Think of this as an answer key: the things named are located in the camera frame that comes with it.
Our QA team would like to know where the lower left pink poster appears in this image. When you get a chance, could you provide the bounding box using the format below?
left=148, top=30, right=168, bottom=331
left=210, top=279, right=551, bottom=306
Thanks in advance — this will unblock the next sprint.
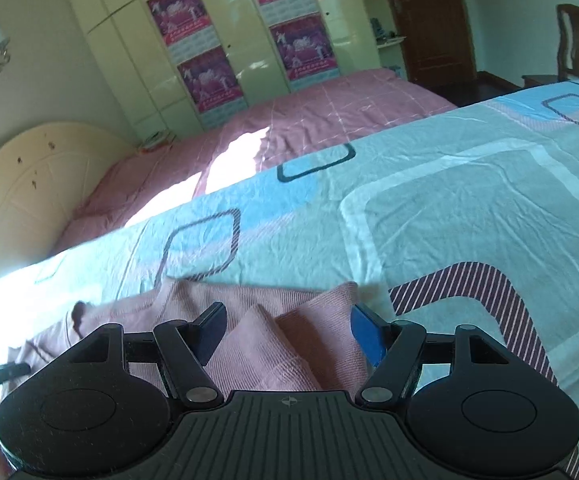
left=177, top=47, right=247, bottom=130

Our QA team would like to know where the lower right pink poster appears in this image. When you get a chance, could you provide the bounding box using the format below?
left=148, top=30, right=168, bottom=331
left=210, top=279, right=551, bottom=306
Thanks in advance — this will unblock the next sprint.
left=270, top=13, right=339, bottom=90

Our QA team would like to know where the cream round headboard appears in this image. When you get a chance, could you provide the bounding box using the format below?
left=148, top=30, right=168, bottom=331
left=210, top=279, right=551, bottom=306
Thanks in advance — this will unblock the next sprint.
left=0, top=122, right=136, bottom=278

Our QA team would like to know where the pink bed cover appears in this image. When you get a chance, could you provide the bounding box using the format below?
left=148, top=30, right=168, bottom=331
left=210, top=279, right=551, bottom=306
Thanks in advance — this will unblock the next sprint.
left=51, top=68, right=455, bottom=254

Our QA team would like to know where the upper left pink poster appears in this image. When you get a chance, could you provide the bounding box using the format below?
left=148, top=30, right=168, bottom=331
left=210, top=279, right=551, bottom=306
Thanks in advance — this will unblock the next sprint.
left=148, top=0, right=220, bottom=65

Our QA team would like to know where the cream wardrobe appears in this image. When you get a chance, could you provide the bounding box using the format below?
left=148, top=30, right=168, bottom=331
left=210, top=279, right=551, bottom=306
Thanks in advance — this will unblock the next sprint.
left=68, top=0, right=381, bottom=140

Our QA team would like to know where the corner shelf unit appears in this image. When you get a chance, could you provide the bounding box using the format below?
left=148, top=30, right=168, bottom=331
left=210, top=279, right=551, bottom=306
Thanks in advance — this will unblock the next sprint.
left=362, top=0, right=408, bottom=79

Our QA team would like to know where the dark brown wooden door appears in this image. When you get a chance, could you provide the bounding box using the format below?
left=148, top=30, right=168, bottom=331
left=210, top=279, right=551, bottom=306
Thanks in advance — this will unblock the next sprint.
left=389, top=0, right=476, bottom=89

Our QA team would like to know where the light blue patterned bedsheet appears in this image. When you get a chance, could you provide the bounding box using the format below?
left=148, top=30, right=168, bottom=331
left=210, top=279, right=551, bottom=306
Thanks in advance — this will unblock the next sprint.
left=0, top=79, right=579, bottom=480

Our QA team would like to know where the pink sweatshirt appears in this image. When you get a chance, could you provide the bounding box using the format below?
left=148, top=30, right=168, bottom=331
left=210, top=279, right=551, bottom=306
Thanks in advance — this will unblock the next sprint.
left=0, top=280, right=376, bottom=480

